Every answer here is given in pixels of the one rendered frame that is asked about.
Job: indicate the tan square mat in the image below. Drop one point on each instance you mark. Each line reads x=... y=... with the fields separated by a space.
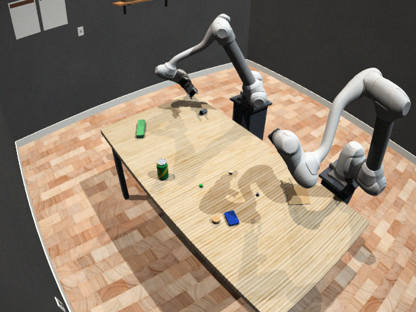
x=297 y=196

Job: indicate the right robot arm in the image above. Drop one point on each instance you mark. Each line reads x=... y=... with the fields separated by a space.
x=253 y=92

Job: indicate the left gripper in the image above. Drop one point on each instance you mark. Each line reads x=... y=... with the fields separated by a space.
x=271 y=136

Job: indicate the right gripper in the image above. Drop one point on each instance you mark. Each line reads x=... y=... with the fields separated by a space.
x=186 y=83

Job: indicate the green drink can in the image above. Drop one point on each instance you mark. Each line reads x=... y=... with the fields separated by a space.
x=162 y=169

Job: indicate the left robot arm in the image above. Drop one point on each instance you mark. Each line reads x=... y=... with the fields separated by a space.
x=390 y=102

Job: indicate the blue case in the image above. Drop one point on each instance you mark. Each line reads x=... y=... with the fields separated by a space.
x=231 y=218

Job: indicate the green rectangular block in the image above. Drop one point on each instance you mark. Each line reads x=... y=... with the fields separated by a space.
x=140 y=129

